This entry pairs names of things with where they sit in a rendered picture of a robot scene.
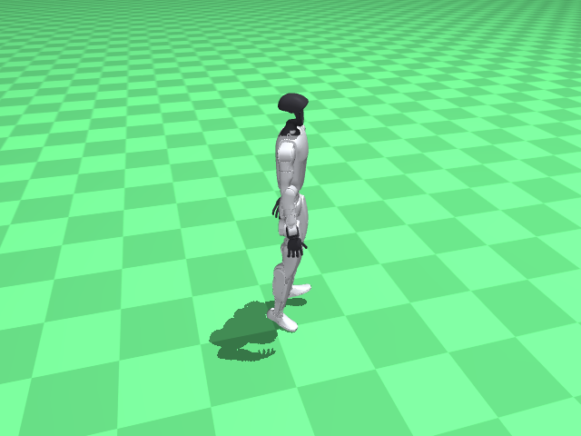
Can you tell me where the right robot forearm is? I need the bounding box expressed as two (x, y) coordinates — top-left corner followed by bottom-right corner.
(281, 189), (298, 236)

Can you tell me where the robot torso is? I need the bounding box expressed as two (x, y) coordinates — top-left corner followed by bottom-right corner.
(275, 126), (309, 219)

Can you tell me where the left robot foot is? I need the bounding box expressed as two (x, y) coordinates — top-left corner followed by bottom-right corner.
(288, 283), (311, 299)

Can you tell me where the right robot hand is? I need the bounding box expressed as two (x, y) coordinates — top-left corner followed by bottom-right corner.
(286, 225), (308, 258)

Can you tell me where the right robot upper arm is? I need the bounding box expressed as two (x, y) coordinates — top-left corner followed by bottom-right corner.
(277, 142), (298, 199)

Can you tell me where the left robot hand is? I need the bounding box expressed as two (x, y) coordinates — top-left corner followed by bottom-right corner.
(272, 198), (280, 219)

